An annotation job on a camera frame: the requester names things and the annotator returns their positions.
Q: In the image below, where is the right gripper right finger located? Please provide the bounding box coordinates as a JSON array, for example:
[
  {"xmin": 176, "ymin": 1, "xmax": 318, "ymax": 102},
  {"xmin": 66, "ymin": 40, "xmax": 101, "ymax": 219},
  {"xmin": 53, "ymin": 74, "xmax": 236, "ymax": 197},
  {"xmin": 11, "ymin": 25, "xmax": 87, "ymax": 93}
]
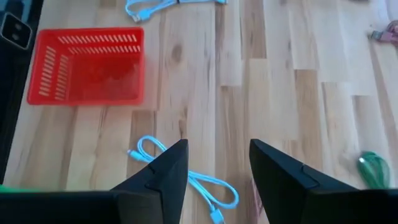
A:
[{"xmin": 249, "ymin": 139, "xmax": 358, "ymax": 224}]

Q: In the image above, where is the black table-level camera box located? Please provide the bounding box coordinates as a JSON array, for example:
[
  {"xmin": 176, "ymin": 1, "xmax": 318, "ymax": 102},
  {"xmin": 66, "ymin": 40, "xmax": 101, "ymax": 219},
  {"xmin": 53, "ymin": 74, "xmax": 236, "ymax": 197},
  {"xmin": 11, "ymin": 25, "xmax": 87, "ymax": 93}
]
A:
[{"xmin": 0, "ymin": 12, "xmax": 34, "ymax": 50}]

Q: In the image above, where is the green USB cable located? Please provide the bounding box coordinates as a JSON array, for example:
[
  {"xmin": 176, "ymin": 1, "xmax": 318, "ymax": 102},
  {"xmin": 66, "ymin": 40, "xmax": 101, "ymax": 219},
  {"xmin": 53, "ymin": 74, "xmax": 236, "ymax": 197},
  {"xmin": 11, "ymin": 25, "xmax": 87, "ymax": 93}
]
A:
[{"xmin": 356, "ymin": 151, "xmax": 391, "ymax": 190}]

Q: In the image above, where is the red plastic basket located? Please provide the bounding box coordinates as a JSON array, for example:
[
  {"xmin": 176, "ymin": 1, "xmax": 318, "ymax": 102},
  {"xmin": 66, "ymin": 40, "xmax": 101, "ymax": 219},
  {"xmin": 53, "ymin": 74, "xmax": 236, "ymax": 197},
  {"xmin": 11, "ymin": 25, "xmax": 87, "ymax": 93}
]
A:
[{"xmin": 27, "ymin": 27, "xmax": 146, "ymax": 106}]

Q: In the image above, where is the green plastic basket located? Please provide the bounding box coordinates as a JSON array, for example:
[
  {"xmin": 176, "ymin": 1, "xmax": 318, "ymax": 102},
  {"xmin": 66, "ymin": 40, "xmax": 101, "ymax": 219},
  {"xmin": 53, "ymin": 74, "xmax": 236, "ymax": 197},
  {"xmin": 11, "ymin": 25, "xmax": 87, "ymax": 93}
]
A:
[{"xmin": 0, "ymin": 184, "xmax": 41, "ymax": 193}]

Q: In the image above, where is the light blue USB cable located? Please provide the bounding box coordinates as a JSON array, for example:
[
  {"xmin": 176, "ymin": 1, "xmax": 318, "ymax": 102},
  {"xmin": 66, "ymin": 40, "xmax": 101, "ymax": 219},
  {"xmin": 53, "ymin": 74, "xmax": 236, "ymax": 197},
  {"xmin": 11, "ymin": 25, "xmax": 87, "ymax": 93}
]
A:
[
  {"xmin": 125, "ymin": 0, "xmax": 228, "ymax": 23},
  {"xmin": 127, "ymin": 135, "xmax": 240, "ymax": 224}
]

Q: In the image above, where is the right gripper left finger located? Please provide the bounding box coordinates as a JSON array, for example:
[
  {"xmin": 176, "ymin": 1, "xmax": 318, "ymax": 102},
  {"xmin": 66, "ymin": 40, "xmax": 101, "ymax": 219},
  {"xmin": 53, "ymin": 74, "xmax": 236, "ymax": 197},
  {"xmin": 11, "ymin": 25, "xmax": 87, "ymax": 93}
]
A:
[{"xmin": 110, "ymin": 139, "xmax": 190, "ymax": 224}]

